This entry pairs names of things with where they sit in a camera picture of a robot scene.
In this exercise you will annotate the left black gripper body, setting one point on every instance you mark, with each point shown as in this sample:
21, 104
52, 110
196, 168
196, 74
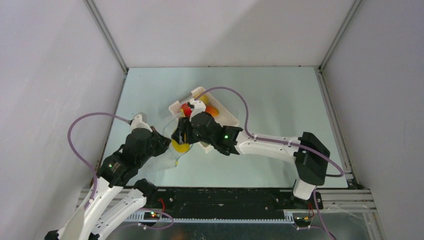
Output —
157, 146

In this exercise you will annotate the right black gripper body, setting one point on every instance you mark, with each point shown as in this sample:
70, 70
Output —
182, 131

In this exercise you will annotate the yellow toy starfruit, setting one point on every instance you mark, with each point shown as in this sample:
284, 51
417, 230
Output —
180, 148

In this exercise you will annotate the clear zip top bag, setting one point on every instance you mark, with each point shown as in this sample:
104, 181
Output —
169, 159

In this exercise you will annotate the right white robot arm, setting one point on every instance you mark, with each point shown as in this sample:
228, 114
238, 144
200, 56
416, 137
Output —
306, 152

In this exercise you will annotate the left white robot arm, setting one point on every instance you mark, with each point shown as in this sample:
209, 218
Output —
91, 220

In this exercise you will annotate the small red toy apple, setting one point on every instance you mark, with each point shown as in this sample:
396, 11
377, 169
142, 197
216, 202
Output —
186, 109

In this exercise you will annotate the yellow toy lemon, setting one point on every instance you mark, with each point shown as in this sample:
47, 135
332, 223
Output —
204, 98

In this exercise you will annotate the white perforated plastic basket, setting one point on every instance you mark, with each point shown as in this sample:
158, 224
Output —
225, 118

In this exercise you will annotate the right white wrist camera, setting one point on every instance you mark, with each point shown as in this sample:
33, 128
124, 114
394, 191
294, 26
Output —
197, 107

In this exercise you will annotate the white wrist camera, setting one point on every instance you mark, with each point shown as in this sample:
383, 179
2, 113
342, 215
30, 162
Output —
197, 107
139, 121

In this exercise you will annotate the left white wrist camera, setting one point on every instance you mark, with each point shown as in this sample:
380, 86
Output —
139, 121

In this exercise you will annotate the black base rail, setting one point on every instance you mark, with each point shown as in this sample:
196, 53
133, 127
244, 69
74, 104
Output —
230, 203

